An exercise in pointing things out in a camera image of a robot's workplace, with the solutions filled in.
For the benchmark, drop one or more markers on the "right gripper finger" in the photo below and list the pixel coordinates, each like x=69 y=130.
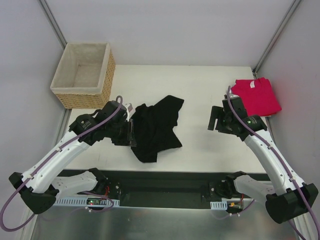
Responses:
x=216 y=111
x=212 y=122

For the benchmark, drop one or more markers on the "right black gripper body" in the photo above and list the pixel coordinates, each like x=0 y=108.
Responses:
x=215 y=118

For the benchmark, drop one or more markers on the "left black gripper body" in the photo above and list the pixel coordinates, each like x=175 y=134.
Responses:
x=128 y=133

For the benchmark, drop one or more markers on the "black t shirt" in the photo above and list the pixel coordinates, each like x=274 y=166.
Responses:
x=153 y=128

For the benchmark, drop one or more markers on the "wicker basket with liner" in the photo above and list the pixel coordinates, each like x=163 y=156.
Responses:
x=84 y=75

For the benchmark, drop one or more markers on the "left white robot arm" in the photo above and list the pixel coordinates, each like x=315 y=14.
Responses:
x=40 y=186

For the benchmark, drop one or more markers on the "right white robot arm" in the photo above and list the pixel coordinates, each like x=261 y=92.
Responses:
x=289 y=196

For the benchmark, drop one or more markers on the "folded red t shirt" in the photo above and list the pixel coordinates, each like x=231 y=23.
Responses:
x=257 y=96

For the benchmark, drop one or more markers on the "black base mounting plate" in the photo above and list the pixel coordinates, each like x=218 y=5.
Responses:
x=153 y=189

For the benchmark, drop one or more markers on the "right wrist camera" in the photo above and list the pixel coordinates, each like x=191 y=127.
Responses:
x=230 y=94

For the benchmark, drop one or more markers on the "right slotted cable duct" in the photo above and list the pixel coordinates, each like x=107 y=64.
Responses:
x=219 y=205

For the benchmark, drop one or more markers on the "slotted cable duct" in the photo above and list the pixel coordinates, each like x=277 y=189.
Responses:
x=84 y=201
x=219 y=205

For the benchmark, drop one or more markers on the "left slotted cable duct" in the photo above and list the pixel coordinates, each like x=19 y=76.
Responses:
x=84 y=201

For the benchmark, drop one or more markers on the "right aluminium frame post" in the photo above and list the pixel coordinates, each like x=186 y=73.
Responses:
x=293 y=7

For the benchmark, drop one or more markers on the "aluminium frame post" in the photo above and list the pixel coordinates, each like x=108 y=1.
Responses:
x=53 y=23
x=293 y=7

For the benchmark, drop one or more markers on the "left aluminium frame post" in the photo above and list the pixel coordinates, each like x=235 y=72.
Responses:
x=53 y=23

